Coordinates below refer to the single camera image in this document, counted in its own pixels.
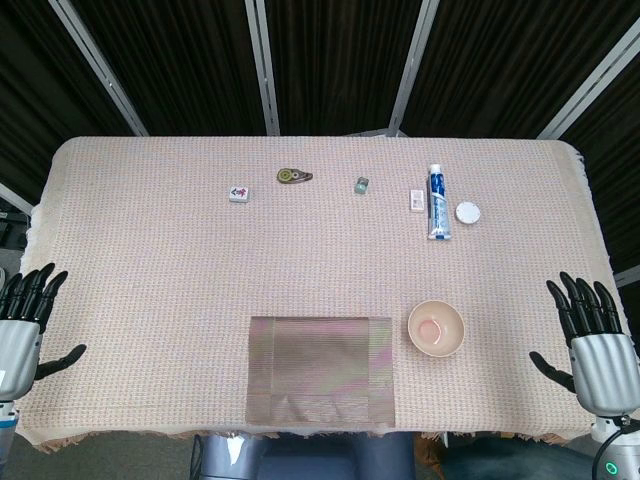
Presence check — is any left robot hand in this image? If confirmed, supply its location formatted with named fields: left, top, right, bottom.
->
left=0, top=263, right=87, bottom=402

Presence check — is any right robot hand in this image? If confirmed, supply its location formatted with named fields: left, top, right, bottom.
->
left=528, top=271, right=640, bottom=417

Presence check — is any beige bowl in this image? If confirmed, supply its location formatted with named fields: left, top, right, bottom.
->
left=407, top=298, right=466, bottom=359

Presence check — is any brown woven placemat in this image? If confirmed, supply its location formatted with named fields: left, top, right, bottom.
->
left=245, top=315, right=396, bottom=429

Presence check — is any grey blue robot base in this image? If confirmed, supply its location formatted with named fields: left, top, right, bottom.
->
left=192, top=430, right=416, bottom=480

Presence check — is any black equipment case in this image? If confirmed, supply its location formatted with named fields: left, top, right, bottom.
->
left=0, top=209, right=26, bottom=251

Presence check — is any pink woven tablecloth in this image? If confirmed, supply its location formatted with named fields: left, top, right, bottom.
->
left=13, top=135, right=617, bottom=454

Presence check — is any round white lid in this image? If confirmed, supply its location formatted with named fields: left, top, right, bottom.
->
left=454, top=200, right=482, bottom=226

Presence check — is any blue white toothpaste tube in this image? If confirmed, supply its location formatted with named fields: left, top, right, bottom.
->
left=426, top=163, right=454, bottom=241

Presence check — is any olive correction tape dispenser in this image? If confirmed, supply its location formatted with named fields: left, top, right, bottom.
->
left=276, top=168, right=315, bottom=186

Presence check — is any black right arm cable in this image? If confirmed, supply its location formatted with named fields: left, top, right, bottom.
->
left=592, top=414, right=640, bottom=480

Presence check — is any white aluminium partition post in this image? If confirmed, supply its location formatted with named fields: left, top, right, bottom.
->
left=243, top=0, right=281, bottom=136
left=535, top=27, right=640, bottom=140
left=0, top=180, right=35, bottom=212
left=387, top=0, right=442, bottom=136
left=48, top=0, right=150, bottom=137
left=613, top=265, right=640, bottom=289

